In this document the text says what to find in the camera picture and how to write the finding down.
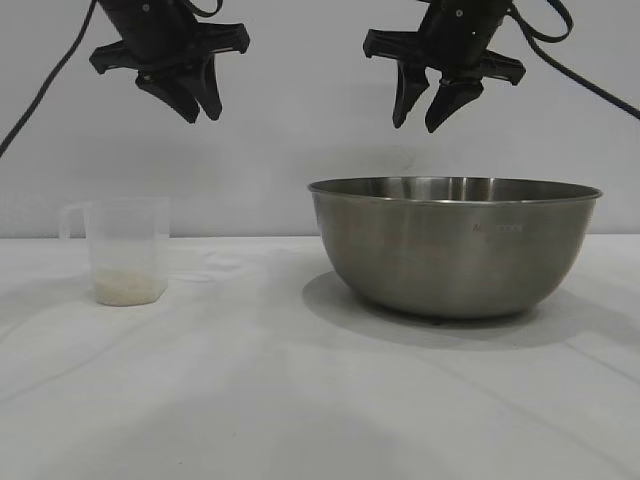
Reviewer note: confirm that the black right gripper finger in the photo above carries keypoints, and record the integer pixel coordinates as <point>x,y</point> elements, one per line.
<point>407,95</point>
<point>450,102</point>

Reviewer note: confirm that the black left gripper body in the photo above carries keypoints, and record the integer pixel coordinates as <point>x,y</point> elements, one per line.
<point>155,35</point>

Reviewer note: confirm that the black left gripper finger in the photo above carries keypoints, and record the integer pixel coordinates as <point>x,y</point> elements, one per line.
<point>172,95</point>
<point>207,95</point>

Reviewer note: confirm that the clear plastic measuring cup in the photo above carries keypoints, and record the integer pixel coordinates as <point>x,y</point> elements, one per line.
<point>127,235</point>

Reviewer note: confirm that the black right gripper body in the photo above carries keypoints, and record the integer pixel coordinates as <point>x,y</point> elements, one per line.
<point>455,35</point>

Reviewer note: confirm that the white tablecloth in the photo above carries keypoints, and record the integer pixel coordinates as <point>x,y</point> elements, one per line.
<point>250,400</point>

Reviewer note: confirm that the stainless steel mixing bowl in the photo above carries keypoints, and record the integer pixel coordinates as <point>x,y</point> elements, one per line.
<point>450,260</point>

